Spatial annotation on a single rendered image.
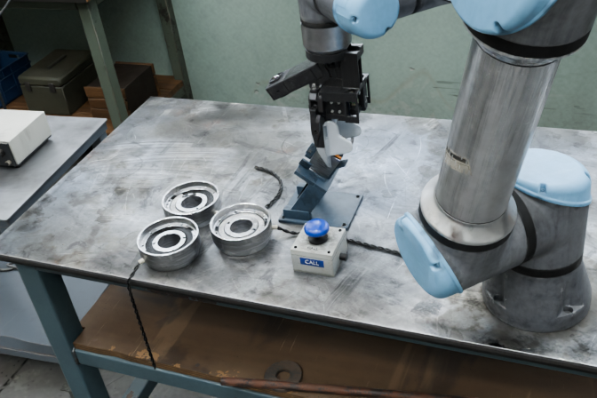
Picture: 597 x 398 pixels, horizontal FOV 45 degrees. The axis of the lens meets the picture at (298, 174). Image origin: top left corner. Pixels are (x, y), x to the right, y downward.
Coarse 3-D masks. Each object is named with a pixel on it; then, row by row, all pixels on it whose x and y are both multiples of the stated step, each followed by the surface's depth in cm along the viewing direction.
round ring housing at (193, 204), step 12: (192, 180) 135; (168, 192) 133; (180, 192) 134; (216, 192) 133; (168, 204) 132; (180, 204) 131; (192, 204) 134; (204, 204) 130; (216, 204) 129; (168, 216) 129; (180, 216) 127; (192, 216) 127; (204, 216) 128
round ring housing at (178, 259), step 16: (160, 224) 126; (176, 224) 126; (192, 224) 125; (144, 240) 124; (160, 240) 124; (176, 240) 125; (192, 240) 120; (144, 256) 119; (160, 256) 118; (176, 256) 118; (192, 256) 120
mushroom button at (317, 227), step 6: (306, 222) 115; (312, 222) 115; (318, 222) 114; (324, 222) 114; (306, 228) 114; (312, 228) 113; (318, 228) 113; (324, 228) 113; (306, 234) 114; (312, 234) 113; (318, 234) 113; (324, 234) 113
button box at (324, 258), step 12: (336, 228) 117; (300, 240) 116; (312, 240) 115; (324, 240) 115; (336, 240) 115; (300, 252) 114; (312, 252) 113; (324, 252) 113; (336, 252) 114; (300, 264) 115; (312, 264) 114; (324, 264) 113; (336, 264) 114
